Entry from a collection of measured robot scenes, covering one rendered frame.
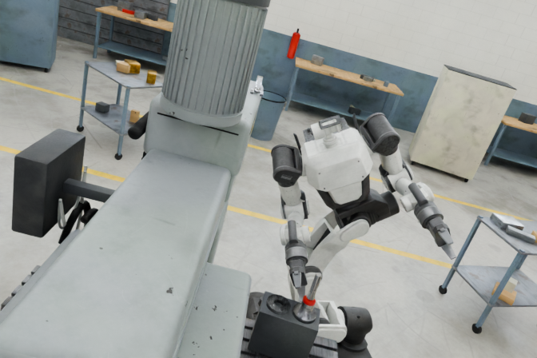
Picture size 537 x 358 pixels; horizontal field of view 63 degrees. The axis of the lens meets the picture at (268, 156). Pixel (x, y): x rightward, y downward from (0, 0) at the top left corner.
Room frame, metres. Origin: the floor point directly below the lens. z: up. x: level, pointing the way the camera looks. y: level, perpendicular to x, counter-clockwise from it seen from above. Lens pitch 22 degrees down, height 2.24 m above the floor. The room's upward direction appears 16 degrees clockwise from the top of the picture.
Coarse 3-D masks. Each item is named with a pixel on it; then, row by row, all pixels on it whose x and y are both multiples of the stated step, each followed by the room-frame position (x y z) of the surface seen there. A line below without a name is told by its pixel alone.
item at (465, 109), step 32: (0, 0) 5.97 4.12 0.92; (32, 0) 6.12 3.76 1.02; (0, 32) 5.98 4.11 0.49; (32, 32) 6.13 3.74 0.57; (32, 64) 6.14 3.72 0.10; (448, 96) 6.78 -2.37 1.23; (480, 96) 6.72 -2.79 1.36; (512, 96) 6.67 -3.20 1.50; (448, 128) 6.75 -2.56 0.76; (480, 128) 6.70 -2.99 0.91; (416, 160) 6.79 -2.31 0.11; (448, 160) 6.73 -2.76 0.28; (480, 160) 6.67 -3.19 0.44
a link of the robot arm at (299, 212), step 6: (300, 204) 1.81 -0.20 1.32; (288, 210) 1.79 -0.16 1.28; (294, 210) 1.79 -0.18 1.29; (300, 210) 1.79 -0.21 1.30; (306, 210) 1.79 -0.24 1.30; (288, 216) 1.76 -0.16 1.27; (294, 216) 1.72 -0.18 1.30; (300, 216) 1.74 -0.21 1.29; (306, 216) 1.79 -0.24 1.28; (300, 222) 1.68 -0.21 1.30
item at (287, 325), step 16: (272, 304) 1.28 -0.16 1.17; (288, 304) 1.30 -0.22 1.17; (256, 320) 1.26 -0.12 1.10; (272, 320) 1.24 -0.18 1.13; (288, 320) 1.24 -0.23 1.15; (304, 320) 1.25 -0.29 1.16; (256, 336) 1.24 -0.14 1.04; (272, 336) 1.24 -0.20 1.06; (288, 336) 1.23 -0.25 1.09; (304, 336) 1.23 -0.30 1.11; (272, 352) 1.24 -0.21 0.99; (288, 352) 1.23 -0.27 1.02; (304, 352) 1.23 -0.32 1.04
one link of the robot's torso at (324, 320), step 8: (288, 272) 1.84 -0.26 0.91; (312, 272) 1.70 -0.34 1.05; (288, 280) 1.83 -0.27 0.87; (312, 280) 1.68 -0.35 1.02; (320, 280) 1.71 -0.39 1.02; (296, 288) 1.74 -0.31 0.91; (296, 296) 1.70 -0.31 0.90; (320, 304) 1.88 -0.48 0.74; (320, 312) 1.78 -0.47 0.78; (320, 320) 1.76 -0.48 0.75; (328, 320) 1.80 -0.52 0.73
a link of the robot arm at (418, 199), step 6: (408, 186) 1.62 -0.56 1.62; (414, 186) 1.61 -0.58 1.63; (414, 192) 1.59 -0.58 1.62; (420, 192) 1.58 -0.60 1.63; (402, 198) 1.61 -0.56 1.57; (408, 198) 1.60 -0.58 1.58; (414, 198) 1.60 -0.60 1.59; (420, 198) 1.55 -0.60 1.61; (426, 198) 1.59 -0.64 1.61; (402, 204) 1.63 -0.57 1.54; (408, 204) 1.59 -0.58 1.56; (414, 204) 1.58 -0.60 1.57; (420, 204) 1.55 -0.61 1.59; (426, 204) 1.55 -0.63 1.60; (432, 204) 1.55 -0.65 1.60; (408, 210) 1.59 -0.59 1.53; (414, 210) 1.56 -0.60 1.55; (420, 210) 1.54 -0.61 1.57
